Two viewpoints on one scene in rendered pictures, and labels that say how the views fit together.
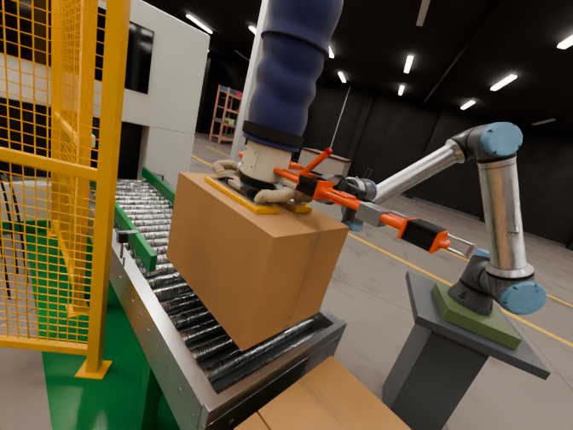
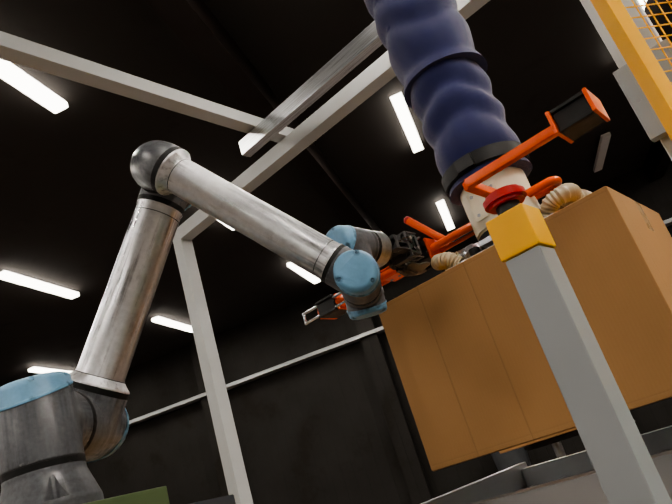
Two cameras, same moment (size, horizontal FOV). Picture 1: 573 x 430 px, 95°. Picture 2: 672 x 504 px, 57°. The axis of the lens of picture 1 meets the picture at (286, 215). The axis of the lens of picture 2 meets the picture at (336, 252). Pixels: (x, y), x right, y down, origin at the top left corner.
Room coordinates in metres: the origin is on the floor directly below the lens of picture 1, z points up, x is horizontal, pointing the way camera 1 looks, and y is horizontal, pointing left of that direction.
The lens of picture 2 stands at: (2.42, -0.40, 0.69)
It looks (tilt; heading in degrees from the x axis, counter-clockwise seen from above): 20 degrees up; 176
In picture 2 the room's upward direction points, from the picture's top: 18 degrees counter-clockwise
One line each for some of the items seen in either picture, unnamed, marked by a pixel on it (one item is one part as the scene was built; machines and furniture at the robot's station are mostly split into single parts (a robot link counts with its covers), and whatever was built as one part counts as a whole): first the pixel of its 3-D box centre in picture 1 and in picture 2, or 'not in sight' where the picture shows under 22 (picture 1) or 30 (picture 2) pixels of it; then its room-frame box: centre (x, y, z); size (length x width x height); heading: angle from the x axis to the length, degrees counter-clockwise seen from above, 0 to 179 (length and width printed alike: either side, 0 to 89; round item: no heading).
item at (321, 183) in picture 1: (315, 186); (424, 255); (0.84, -0.06, 1.20); 0.10 x 0.08 x 0.06; 140
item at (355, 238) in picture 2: (361, 190); (351, 246); (1.08, -0.27, 1.19); 0.12 x 0.09 x 0.10; 140
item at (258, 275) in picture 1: (249, 243); (549, 337); (0.99, 0.11, 0.87); 0.60 x 0.40 x 0.40; 50
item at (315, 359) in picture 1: (284, 380); not in sight; (0.77, -0.17, 0.47); 0.70 x 0.03 x 0.15; 140
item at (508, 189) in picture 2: not in sight; (506, 204); (1.52, -0.05, 1.02); 0.07 x 0.07 x 0.04
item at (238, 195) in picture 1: (239, 189); not in sight; (0.93, 0.19, 1.09); 0.34 x 0.10 x 0.05; 50
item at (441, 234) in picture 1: (422, 234); (335, 306); (0.62, -0.33, 1.19); 0.08 x 0.07 x 0.05; 50
